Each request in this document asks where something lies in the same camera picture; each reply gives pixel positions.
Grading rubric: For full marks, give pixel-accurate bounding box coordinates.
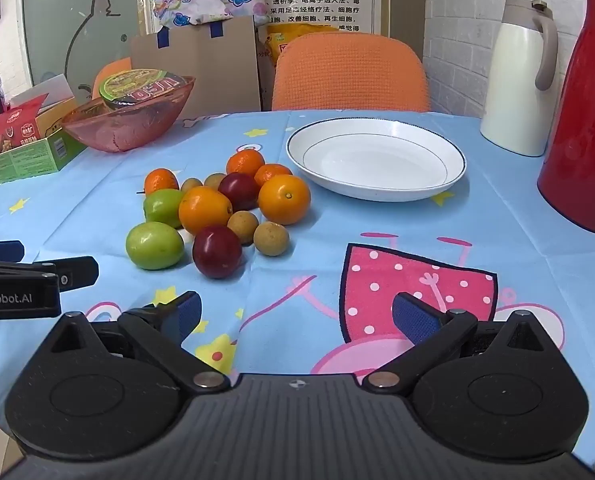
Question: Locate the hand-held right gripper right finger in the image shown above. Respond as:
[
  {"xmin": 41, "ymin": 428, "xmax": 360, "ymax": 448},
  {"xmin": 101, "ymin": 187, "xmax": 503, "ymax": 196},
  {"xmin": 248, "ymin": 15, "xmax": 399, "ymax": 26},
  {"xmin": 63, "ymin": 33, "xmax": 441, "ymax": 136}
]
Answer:
[{"xmin": 362, "ymin": 291, "xmax": 553, "ymax": 393}]

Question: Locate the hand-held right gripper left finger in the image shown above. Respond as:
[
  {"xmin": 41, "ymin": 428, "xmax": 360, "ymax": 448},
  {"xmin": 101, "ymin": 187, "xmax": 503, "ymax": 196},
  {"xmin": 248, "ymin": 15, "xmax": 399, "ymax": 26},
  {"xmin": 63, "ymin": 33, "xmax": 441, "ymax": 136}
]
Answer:
[{"xmin": 42, "ymin": 290, "xmax": 230, "ymax": 393}]

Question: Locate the dark red plum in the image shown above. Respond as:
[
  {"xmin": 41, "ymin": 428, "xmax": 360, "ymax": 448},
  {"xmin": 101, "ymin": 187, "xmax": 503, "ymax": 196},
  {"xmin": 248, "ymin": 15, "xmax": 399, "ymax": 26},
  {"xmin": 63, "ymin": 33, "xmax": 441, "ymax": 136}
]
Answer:
[
  {"xmin": 218, "ymin": 172, "xmax": 260, "ymax": 212},
  {"xmin": 192, "ymin": 225, "xmax": 243, "ymax": 280}
]

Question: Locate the green jujube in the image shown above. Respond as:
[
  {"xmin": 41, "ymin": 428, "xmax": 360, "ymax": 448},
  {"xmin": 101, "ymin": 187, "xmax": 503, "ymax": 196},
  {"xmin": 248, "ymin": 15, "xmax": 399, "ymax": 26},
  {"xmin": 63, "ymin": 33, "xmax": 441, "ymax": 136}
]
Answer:
[
  {"xmin": 125, "ymin": 221, "xmax": 185, "ymax": 271},
  {"xmin": 142, "ymin": 189, "xmax": 184, "ymax": 230}
]

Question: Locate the mandarin with stem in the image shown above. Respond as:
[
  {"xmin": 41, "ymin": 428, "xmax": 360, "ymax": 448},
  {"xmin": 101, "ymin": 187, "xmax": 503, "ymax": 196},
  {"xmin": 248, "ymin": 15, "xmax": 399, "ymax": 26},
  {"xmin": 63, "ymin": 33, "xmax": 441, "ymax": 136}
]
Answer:
[{"xmin": 144, "ymin": 168, "xmax": 180, "ymax": 197}]

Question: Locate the white plate with blue rim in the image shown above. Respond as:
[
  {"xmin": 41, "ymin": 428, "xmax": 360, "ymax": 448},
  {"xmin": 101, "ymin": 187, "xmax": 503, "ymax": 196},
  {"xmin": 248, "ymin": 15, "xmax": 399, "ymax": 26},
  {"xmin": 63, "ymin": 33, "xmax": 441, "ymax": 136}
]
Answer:
[{"xmin": 286, "ymin": 117, "xmax": 467, "ymax": 203}]

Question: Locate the green cardboard box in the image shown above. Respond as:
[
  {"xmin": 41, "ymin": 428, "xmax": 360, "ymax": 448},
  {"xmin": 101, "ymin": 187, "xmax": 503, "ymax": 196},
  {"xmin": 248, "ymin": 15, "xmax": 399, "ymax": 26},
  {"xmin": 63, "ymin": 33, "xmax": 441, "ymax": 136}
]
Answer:
[{"xmin": 0, "ymin": 127, "xmax": 88, "ymax": 186}]

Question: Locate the blue printed tablecloth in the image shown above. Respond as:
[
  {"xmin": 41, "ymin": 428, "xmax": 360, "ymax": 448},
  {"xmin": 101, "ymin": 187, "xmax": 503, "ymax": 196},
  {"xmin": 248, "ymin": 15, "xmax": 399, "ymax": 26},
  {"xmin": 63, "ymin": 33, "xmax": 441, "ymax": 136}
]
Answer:
[{"xmin": 0, "ymin": 109, "xmax": 595, "ymax": 480}]

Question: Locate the red snack packet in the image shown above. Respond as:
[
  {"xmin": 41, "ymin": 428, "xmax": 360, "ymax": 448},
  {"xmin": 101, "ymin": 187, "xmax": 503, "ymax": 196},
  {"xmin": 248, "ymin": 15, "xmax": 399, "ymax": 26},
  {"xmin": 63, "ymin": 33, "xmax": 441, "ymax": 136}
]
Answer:
[{"xmin": 0, "ymin": 92, "xmax": 50, "ymax": 155}]

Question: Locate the pink glass bowl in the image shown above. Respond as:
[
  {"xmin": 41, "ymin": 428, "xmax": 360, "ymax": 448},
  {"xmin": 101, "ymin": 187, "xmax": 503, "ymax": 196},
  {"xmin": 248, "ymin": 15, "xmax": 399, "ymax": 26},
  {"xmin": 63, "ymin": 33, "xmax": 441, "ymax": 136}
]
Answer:
[{"xmin": 61, "ymin": 76, "xmax": 197, "ymax": 153}]

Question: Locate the white paper sheet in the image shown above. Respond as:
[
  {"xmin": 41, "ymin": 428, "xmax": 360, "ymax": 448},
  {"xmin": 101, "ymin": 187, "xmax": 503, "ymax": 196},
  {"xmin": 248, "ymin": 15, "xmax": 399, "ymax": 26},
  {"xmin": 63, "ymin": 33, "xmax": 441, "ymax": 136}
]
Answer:
[{"xmin": 8, "ymin": 74, "xmax": 75, "ymax": 108}]

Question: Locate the instant noodle cup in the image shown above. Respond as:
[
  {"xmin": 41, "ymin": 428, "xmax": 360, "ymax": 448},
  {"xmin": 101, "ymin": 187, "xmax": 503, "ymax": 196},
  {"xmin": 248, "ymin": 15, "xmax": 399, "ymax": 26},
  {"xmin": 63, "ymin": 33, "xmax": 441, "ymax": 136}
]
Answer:
[{"xmin": 98, "ymin": 68, "xmax": 190, "ymax": 111}]

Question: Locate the orange fabric chair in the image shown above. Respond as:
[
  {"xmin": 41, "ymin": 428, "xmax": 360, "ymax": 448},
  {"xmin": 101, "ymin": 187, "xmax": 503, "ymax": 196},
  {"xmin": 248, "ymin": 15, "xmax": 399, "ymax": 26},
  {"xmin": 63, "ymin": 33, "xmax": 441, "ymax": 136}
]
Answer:
[
  {"xmin": 271, "ymin": 33, "xmax": 431, "ymax": 112},
  {"xmin": 92, "ymin": 57, "xmax": 133, "ymax": 101}
]

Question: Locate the frosted glass door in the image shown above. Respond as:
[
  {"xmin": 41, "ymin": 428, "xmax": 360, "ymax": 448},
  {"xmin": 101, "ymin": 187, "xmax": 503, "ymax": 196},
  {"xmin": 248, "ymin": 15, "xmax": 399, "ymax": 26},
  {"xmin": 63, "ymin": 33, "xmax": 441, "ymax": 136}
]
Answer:
[{"xmin": 22, "ymin": 0, "xmax": 138, "ymax": 101}]

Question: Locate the red thermos jug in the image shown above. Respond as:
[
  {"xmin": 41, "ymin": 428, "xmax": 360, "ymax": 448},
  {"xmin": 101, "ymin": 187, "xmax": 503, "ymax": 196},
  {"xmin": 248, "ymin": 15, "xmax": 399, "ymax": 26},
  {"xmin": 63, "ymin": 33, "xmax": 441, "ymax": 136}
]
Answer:
[{"xmin": 537, "ymin": 0, "xmax": 595, "ymax": 235}]

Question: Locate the white thermos jug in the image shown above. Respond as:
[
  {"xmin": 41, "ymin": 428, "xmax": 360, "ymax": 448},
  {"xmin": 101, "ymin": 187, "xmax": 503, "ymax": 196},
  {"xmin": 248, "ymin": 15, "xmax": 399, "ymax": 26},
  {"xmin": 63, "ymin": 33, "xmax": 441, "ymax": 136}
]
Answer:
[{"xmin": 480, "ymin": 0, "xmax": 559, "ymax": 157}]

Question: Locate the brown cardboard box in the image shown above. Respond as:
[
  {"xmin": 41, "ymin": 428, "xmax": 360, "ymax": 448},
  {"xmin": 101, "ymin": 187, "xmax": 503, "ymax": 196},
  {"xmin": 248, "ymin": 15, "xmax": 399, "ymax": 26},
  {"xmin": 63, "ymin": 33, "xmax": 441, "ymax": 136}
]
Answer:
[{"xmin": 130, "ymin": 15, "xmax": 263, "ymax": 121}]

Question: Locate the yellow plastic bag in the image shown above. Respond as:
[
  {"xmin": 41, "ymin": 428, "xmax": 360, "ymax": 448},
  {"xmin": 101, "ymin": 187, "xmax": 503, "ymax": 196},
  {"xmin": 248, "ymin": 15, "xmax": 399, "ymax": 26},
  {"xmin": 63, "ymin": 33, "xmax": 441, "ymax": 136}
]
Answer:
[{"xmin": 266, "ymin": 22, "xmax": 323, "ymax": 66}]

